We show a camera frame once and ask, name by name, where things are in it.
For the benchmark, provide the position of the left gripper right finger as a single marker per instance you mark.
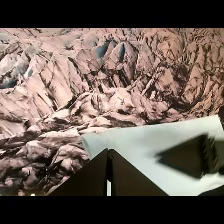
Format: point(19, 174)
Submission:
point(130, 181)

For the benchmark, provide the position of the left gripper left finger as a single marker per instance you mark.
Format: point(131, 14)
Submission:
point(90, 180)

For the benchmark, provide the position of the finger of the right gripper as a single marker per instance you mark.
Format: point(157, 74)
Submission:
point(190, 155)

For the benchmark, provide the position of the light blue shirt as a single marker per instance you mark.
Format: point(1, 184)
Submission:
point(140, 140)

